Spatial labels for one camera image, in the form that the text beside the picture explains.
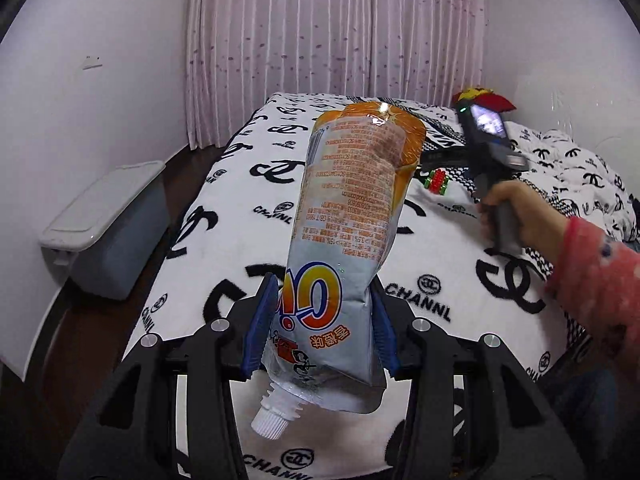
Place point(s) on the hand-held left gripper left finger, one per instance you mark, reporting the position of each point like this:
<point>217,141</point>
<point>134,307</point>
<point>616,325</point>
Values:
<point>260,327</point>

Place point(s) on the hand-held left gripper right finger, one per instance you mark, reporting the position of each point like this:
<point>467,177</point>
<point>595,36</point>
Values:
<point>385,332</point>

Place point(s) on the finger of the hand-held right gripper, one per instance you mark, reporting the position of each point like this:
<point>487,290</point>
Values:
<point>442,158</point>

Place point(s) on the red green small toy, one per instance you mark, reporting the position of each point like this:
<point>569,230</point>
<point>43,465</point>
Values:
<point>437,181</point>

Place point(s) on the orange and white drink pouch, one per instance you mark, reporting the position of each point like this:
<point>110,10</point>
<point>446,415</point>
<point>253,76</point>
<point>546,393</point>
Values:
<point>345,200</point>

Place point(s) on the person's right hand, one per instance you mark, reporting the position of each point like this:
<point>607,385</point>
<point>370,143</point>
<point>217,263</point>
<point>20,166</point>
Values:
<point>537,220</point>

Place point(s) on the red and yellow soft item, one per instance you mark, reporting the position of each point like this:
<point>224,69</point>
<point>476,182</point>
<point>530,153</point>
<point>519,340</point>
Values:
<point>487,99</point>

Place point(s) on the white printed blanket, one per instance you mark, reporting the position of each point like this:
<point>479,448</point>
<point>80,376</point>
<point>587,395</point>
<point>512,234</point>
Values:
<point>450,240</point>

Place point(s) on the white printed quilt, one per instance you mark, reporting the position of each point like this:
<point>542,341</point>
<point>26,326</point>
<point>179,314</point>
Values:
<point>580,175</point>

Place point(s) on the pink speckled curtain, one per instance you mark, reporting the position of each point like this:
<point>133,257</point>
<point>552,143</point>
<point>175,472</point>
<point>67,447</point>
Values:
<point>330,35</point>

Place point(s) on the grey lidded storage box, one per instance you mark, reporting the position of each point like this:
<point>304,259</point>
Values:
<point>105,230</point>

